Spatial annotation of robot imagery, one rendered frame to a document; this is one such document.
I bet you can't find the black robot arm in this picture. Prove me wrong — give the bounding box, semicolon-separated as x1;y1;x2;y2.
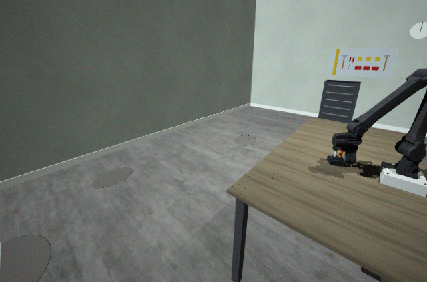
332;69;427;179

